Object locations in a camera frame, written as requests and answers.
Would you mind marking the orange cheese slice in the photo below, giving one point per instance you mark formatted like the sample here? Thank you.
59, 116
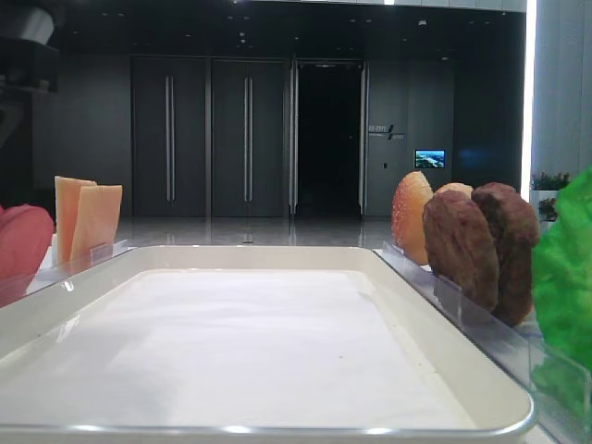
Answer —
97, 218
67, 195

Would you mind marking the left clear acrylic rail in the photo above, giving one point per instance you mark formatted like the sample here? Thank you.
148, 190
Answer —
16, 288

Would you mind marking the outer sesame bun top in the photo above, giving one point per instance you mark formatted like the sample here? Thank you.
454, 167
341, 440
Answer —
457, 186

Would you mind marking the right clear acrylic rail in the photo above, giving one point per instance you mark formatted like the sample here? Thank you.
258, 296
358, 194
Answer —
485, 319

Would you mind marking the outer red tomato slice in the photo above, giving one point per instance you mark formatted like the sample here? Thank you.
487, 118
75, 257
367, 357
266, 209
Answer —
26, 234

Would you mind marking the inner brown meat patty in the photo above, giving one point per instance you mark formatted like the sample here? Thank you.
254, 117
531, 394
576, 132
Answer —
460, 247

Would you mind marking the small wall display screen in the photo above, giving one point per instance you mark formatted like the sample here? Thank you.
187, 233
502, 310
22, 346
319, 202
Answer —
426, 159

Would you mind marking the outer orange cheese slice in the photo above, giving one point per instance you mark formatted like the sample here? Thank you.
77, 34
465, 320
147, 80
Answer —
67, 195

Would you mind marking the white rectangular metal tray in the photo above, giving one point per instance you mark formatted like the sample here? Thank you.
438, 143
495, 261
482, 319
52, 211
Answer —
236, 344

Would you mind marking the outer brown meat patty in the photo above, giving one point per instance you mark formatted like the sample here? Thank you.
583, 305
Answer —
513, 224

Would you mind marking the inner sesame bun top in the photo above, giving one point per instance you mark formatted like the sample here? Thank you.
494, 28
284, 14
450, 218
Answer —
410, 198

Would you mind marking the inner orange cheese slice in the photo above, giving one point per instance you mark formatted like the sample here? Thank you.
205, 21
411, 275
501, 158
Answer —
97, 218

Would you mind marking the green lettuce leaf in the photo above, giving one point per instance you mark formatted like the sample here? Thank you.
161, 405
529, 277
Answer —
562, 297

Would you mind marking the clear acrylic rail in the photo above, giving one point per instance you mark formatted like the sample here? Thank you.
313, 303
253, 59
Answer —
16, 288
485, 319

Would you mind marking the potted flower plant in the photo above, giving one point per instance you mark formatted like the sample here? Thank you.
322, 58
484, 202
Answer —
545, 188

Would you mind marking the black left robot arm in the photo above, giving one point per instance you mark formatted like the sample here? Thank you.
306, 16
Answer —
28, 63

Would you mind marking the brown meat patty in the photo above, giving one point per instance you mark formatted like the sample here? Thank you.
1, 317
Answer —
513, 224
460, 247

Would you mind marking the sesame bun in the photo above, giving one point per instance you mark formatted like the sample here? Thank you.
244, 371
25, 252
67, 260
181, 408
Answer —
410, 198
457, 186

